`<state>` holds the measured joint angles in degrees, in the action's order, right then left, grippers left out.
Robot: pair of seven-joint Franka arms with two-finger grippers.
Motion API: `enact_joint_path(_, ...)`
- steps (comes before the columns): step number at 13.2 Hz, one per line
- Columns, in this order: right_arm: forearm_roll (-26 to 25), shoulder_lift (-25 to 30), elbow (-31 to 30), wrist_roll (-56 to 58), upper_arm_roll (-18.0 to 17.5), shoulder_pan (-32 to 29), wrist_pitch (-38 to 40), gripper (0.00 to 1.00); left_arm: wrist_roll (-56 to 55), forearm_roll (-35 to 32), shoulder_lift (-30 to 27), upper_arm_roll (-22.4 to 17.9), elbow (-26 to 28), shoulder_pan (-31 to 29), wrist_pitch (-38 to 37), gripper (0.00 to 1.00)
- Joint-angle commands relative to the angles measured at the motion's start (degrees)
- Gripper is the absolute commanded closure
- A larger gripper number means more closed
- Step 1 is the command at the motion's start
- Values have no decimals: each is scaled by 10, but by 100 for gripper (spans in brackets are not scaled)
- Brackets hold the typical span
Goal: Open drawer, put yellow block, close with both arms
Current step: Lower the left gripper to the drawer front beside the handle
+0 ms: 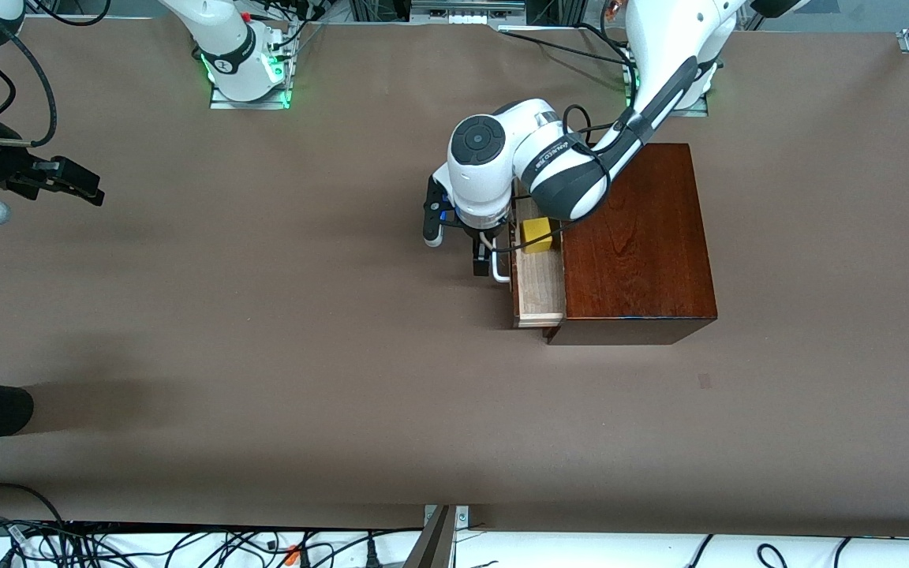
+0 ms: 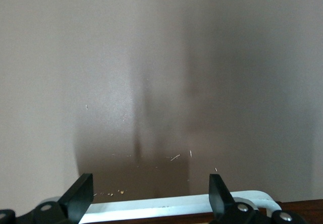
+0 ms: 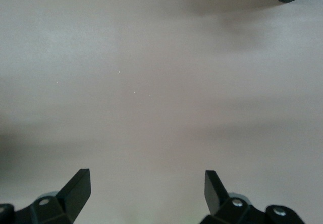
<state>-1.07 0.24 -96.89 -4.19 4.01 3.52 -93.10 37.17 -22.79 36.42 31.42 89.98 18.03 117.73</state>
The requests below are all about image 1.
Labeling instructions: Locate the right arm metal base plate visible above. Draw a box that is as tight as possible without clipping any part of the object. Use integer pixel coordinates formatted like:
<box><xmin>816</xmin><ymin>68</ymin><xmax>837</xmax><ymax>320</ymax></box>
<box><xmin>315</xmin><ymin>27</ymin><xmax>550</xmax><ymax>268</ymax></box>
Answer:
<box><xmin>210</xmin><ymin>47</ymin><xmax>294</xmax><ymax>110</ymax></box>

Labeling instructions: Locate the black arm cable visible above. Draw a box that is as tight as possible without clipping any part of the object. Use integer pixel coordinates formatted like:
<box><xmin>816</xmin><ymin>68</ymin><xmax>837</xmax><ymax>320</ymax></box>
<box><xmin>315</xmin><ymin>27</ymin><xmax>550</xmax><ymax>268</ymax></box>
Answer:
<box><xmin>480</xmin><ymin>104</ymin><xmax>645</xmax><ymax>255</ymax></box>
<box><xmin>0</xmin><ymin>0</ymin><xmax>58</xmax><ymax>151</ymax></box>

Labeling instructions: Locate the black arched cable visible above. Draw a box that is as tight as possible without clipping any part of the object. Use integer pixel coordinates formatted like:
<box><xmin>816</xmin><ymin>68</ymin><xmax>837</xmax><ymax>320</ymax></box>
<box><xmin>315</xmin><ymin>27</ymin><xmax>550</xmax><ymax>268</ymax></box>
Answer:
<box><xmin>0</xmin><ymin>483</ymin><xmax>69</xmax><ymax>528</ymax></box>

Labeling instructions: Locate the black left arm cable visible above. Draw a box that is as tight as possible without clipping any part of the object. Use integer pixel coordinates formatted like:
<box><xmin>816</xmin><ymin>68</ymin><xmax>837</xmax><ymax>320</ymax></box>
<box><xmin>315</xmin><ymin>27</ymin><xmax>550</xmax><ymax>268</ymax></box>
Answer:
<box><xmin>480</xmin><ymin>104</ymin><xmax>645</xmax><ymax>255</ymax></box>

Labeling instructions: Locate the metal bracket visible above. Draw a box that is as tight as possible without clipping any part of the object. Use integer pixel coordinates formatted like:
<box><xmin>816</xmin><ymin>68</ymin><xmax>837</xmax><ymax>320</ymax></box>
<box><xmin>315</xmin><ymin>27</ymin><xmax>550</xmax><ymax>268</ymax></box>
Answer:
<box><xmin>403</xmin><ymin>505</ymin><xmax>471</xmax><ymax>568</ymax></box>

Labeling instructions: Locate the wooden drawer with white handle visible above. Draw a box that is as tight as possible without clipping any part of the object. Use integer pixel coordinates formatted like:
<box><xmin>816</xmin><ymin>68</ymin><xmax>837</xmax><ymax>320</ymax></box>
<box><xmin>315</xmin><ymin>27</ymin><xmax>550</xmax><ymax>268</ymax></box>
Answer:
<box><xmin>490</xmin><ymin>197</ymin><xmax>567</xmax><ymax>330</ymax></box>

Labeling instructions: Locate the white power strip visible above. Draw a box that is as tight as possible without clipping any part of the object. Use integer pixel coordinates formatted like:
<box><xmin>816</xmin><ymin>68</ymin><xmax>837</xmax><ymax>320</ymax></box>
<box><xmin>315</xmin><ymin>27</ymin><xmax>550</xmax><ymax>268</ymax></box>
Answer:
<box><xmin>411</xmin><ymin>0</ymin><xmax>526</xmax><ymax>26</ymax></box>

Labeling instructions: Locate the black cable on table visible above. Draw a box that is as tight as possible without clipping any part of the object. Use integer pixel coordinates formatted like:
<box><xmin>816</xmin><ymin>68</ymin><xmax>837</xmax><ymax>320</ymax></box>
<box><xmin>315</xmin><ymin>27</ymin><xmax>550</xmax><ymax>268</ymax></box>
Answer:
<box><xmin>500</xmin><ymin>28</ymin><xmax>633</xmax><ymax>64</ymax></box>

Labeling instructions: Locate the yellow block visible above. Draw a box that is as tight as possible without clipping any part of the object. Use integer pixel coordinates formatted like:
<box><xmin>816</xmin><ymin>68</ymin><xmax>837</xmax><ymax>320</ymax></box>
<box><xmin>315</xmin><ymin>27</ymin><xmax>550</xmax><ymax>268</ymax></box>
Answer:
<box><xmin>521</xmin><ymin>218</ymin><xmax>555</xmax><ymax>255</ymax></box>

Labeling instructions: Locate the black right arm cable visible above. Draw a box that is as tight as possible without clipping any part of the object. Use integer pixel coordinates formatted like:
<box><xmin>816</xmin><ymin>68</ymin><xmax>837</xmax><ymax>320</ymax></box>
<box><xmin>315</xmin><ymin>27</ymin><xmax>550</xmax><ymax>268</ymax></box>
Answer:
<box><xmin>0</xmin><ymin>0</ymin><xmax>58</xmax><ymax>151</ymax></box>

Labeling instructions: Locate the dark brown wooden cabinet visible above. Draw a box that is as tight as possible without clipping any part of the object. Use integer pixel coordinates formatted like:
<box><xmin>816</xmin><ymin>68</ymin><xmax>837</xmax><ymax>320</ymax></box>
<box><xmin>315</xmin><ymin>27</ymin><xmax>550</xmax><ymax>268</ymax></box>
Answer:
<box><xmin>543</xmin><ymin>143</ymin><xmax>718</xmax><ymax>346</ymax></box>

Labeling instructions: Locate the brown table cover sheet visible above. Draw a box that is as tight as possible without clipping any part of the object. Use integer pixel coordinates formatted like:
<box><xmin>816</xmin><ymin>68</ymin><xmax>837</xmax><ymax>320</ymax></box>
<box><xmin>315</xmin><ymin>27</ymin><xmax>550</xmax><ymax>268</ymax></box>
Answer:
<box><xmin>0</xmin><ymin>16</ymin><xmax>909</xmax><ymax>531</ymax></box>

